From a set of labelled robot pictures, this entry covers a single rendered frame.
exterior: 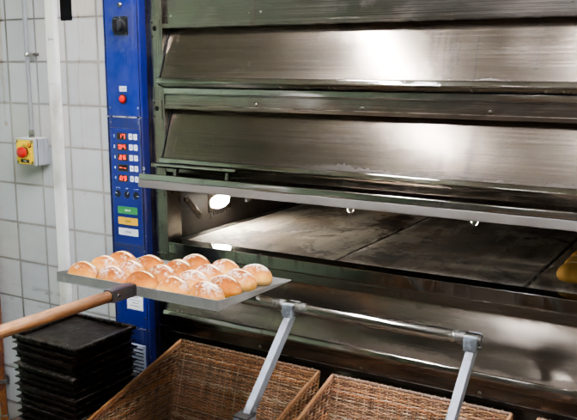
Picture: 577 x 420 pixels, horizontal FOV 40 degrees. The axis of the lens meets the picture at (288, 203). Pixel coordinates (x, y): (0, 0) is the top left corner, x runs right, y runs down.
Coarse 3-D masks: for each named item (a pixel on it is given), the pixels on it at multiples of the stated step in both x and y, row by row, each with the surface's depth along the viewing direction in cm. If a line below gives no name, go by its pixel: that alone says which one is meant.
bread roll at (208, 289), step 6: (204, 282) 200; (210, 282) 200; (192, 288) 200; (198, 288) 199; (204, 288) 198; (210, 288) 198; (216, 288) 198; (192, 294) 199; (198, 294) 198; (204, 294) 197; (210, 294) 197; (216, 294) 197; (222, 294) 198
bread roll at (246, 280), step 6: (234, 270) 213; (240, 270) 213; (234, 276) 212; (240, 276) 211; (246, 276) 211; (252, 276) 212; (240, 282) 211; (246, 282) 210; (252, 282) 211; (246, 288) 210; (252, 288) 211
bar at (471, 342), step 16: (256, 304) 208; (272, 304) 206; (288, 304) 202; (304, 304) 202; (288, 320) 202; (336, 320) 197; (352, 320) 194; (368, 320) 192; (384, 320) 190; (400, 320) 189; (432, 336) 184; (448, 336) 182; (464, 336) 179; (480, 336) 179; (272, 352) 198; (272, 368) 197; (464, 368) 177; (256, 384) 194; (464, 384) 174; (256, 400) 192; (240, 416) 188; (448, 416) 171
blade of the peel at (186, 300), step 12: (60, 276) 220; (72, 276) 218; (96, 288) 214; (144, 288) 205; (264, 288) 213; (168, 300) 202; (180, 300) 200; (192, 300) 198; (204, 300) 196; (216, 300) 194; (228, 300) 198; (240, 300) 203
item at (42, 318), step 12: (84, 300) 192; (96, 300) 194; (108, 300) 198; (48, 312) 182; (60, 312) 184; (72, 312) 188; (12, 324) 173; (24, 324) 175; (36, 324) 178; (0, 336) 170
